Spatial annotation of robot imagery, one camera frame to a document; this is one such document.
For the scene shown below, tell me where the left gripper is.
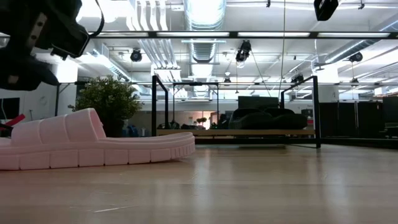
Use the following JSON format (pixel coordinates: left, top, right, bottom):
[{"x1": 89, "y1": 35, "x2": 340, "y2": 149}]
[{"x1": 0, "y1": 0, "x2": 82, "y2": 91}]

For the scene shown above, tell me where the pink rubber slide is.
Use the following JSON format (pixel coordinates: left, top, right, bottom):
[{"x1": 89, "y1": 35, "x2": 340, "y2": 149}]
[{"x1": 0, "y1": 107, "x2": 197, "y2": 171}]

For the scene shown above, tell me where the red black chair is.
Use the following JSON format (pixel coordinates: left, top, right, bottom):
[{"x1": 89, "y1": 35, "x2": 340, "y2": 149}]
[{"x1": 0, "y1": 113, "x2": 26, "y2": 138}]

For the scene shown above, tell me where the small green potted plant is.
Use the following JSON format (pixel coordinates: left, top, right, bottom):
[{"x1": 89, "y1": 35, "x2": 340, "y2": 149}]
[{"x1": 67, "y1": 75, "x2": 143, "y2": 138}]

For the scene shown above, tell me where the black hanging spotlight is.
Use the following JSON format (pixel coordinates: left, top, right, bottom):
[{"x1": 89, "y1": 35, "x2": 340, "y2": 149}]
[
  {"x1": 235, "y1": 39, "x2": 252, "y2": 63},
  {"x1": 348, "y1": 51, "x2": 364, "y2": 63},
  {"x1": 129, "y1": 48, "x2": 143, "y2": 63}
]

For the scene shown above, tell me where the large black screen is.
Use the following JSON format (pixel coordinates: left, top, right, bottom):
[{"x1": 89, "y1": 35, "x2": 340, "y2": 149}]
[{"x1": 238, "y1": 95, "x2": 280, "y2": 110}]

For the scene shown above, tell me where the black room divider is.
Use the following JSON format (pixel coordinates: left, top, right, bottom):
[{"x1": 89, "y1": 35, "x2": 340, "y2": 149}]
[{"x1": 319, "y1": 101, "x2": 384, "y2": 139}]

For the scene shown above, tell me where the black wall monitor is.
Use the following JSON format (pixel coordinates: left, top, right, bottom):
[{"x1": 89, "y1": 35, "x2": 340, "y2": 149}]
[{"x1": 0, "y1": 97, "x2": 21, "y2": 120}]

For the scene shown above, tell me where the silver ceiling air duct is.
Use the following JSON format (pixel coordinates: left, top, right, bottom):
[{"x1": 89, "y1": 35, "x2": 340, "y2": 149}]
[{"x1": 182, "y1": 0, "x2": 228, "y2": 63}]

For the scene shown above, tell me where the wooden shelf with black frame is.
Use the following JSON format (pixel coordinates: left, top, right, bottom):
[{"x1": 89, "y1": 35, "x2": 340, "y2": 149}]
[{"x1": 151, "y1": 75, "x2": 322, "y2": 149}]

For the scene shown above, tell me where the black aluminium rig frame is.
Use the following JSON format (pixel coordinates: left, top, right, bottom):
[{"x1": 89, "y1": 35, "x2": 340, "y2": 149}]
[{"x1": 52, "y1": 30, "x2": 398, "y2": 149}]

